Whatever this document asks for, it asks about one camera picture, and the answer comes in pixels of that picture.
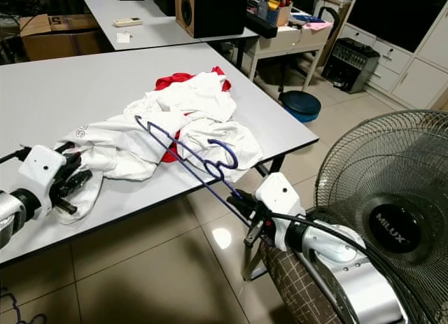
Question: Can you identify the pen holder with pens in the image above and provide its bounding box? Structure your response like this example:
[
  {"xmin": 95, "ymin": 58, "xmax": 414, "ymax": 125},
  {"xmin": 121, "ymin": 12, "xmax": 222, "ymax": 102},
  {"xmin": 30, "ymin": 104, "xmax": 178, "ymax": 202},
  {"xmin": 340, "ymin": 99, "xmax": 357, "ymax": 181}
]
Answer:
[{"xmin": 260, "ymin": 0, "xmax": 295, "ymax": 27}]

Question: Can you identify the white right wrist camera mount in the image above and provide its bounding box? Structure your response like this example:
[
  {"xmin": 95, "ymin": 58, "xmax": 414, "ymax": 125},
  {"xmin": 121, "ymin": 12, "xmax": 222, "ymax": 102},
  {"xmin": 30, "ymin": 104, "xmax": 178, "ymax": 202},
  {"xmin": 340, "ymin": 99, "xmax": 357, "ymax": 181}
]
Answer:
[{"xmin": 253, "ymin": 171, "xmax": 307, "ymax": 253}]

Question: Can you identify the crumpled white t-shirt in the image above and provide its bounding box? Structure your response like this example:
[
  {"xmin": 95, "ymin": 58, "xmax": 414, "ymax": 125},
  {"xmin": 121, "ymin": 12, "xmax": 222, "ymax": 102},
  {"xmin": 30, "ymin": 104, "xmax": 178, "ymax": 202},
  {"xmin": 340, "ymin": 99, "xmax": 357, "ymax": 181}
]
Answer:
[{"xmin": 126, "ymin": 70, "xmax": 265, "ymax": 183}]

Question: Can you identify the blue round bin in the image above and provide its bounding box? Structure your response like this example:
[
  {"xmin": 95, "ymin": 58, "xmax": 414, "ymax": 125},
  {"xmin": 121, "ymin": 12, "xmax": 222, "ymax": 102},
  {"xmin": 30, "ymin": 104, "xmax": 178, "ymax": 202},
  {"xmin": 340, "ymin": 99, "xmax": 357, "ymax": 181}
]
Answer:
[{"xmin": 278, "ymin": 90, "xmax": 323, "ymax": 124}]

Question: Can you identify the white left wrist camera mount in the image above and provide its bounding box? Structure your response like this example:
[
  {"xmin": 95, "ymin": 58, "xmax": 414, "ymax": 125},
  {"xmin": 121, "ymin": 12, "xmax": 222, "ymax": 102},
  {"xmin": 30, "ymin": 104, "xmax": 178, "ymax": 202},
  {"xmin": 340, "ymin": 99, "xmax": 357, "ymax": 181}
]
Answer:
[{"xmin": 17, "ymin": 144, "xmax": 72, "ymax": 217}]

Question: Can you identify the white remote control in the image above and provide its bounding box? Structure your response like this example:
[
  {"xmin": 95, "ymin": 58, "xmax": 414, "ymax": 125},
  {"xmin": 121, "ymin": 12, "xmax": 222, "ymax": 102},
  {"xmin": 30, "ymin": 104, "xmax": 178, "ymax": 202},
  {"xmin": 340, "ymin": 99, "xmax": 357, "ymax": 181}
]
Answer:
[{"xmin": 113, "ymin": 16, "xmax": 145, "ymax": 28}]

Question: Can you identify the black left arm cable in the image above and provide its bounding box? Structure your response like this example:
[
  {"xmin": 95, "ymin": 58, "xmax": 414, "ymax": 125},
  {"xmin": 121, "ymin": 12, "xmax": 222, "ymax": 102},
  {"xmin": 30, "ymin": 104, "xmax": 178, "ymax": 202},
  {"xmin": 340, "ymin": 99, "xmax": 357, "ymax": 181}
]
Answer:
[{"xmin": 0, "ymin": 148, "xmax": 34, "ymax": 164}]

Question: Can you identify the wooden loudspeaker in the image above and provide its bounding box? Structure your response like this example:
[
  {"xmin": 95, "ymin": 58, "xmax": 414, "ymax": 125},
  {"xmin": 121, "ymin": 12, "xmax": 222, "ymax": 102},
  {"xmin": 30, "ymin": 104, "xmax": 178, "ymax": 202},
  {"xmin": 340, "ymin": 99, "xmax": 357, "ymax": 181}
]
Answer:
[{"xmin": 174, "ymin": 0, "xmax": 251, "ymax": 40}]

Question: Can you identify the cardboard box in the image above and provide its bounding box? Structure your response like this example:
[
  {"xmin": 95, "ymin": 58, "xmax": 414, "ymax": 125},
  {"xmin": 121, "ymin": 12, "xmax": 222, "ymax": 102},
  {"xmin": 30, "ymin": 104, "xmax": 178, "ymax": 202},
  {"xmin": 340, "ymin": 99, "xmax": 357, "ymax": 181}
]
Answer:
[{"xmin": 17, "ymin": 13, "xmax": 107, "ymax": 63}]

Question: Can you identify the black soundbar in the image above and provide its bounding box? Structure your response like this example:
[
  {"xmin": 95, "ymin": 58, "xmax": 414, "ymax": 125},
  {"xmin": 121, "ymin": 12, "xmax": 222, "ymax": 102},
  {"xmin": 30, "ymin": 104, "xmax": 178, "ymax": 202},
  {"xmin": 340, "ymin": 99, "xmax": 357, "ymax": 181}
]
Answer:
[{"xmin": 245, "ymin": 11, "xmax": 281, "ymax": 40}]

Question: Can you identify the white drawer cabinet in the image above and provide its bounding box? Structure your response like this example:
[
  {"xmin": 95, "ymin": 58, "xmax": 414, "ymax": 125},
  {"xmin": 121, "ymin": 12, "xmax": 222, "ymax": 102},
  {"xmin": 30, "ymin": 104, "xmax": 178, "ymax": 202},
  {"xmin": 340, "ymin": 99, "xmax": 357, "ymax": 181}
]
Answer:
[{"xmin": 342, "ymin": 0, "xmax": 448, "ymax": 112}]

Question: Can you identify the black metal table leg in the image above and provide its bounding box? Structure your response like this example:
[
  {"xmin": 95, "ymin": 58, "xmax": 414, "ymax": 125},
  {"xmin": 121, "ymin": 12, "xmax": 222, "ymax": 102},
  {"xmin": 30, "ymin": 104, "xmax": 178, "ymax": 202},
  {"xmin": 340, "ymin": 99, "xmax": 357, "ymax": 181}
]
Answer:
[{"xmin": 240, "ymin": 154, "xmax": 289, "ymax": 283}]

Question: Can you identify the black television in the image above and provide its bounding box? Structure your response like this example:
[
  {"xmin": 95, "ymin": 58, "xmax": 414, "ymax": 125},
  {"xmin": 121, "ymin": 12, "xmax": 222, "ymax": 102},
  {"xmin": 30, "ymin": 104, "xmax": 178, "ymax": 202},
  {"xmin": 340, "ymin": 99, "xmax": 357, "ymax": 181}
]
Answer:
[{"xmin": 346, "ymin": 0, "xmax": 448, "ymax": 54}]

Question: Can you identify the black pedestal fan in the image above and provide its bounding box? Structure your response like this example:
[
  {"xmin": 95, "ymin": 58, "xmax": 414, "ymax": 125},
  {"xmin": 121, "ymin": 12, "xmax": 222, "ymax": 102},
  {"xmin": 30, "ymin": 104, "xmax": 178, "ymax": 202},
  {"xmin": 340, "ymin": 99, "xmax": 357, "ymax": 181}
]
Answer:
[{"xmin": 314, "ymin": 108, "xmax": 448, "ymax": 324}]

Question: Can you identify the black amplifier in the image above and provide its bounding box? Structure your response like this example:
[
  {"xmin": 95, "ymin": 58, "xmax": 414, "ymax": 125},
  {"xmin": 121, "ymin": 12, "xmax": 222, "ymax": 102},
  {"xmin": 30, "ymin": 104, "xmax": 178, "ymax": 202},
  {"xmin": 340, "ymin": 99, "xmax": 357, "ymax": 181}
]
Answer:
[{"xmin": 321, "ymin": 36, "xmax": 382, "ymax": 96}]

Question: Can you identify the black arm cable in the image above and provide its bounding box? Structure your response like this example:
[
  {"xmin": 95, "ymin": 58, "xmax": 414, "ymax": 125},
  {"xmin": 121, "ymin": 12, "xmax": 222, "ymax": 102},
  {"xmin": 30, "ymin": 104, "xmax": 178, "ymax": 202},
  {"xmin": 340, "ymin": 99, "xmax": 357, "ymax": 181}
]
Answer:
[
  {"xmin": 0, "ymin": 148, "xmax": 34, "ymax": 164},
  {"xmin": 266, "ymin": 209, "xmax": 396, "ymax": 286}
]

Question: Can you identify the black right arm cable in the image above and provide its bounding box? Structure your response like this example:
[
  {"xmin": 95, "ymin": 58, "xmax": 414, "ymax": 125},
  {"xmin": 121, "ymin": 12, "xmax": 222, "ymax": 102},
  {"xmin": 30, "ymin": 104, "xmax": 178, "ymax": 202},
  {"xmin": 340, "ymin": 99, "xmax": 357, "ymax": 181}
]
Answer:
[{"xmin": 266, "ymin": 209, "xmax": 396, "ymax": 286}]

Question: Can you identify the white side table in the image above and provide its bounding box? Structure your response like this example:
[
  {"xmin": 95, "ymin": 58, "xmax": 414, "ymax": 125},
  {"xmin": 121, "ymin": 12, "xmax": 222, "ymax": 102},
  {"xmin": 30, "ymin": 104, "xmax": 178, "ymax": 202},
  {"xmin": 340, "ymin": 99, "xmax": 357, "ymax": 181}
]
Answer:
[{"xmin": 252, "ymin": 16, "xmax": 338, "ymax": 83}]

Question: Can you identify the red garment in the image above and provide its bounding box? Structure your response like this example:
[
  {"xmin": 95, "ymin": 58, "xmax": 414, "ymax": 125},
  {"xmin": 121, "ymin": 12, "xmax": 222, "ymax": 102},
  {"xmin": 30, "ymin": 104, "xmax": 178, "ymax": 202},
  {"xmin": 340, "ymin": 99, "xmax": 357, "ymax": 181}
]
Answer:
[{"xmin": 154, "ymin": 66, "xmax": 234, "ymax": 165}]

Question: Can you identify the white desk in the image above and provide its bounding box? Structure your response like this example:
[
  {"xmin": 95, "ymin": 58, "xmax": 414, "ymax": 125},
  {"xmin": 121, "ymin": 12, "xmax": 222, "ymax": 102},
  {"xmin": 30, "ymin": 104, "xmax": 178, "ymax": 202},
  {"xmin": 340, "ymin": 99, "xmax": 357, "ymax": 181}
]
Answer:
[{"xmin": 79, "ymin": 0, "xmax": 261, "ymax": 53}]

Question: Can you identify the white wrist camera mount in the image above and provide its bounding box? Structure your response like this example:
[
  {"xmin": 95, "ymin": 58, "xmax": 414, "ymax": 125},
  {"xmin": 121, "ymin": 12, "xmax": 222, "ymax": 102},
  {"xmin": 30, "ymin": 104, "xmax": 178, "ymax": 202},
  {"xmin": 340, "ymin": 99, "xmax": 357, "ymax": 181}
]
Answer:
[
  {"xmin": 253, "ymin": 171, "xmax": 307, "ymax": 253},
  {"xmin": 17, "ymin": 144, "xmax": 72, "ymax": 217}
]

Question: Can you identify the brown plaid chair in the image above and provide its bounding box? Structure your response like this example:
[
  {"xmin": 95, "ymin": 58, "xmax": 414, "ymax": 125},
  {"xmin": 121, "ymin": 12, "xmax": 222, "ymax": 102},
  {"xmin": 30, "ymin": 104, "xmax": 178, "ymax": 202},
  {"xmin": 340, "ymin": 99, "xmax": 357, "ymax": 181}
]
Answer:
[{"xmin": 258, "ymin": 237, "xmax": 358, "ymax": 324}]

